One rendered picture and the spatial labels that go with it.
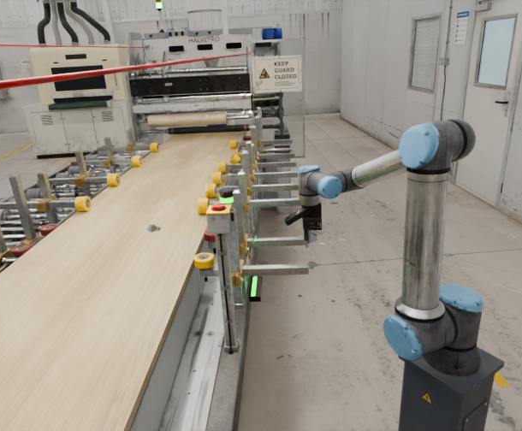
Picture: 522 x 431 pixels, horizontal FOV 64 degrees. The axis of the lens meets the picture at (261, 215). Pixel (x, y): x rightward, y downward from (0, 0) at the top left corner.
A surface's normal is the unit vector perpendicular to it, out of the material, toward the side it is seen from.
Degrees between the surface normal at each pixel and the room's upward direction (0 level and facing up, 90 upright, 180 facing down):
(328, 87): 90
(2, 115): 90
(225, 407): 0
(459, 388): 0
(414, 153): 82
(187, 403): 0
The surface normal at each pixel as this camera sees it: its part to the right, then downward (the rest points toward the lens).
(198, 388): -0.05, -0.93
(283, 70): -0.04, 0.36
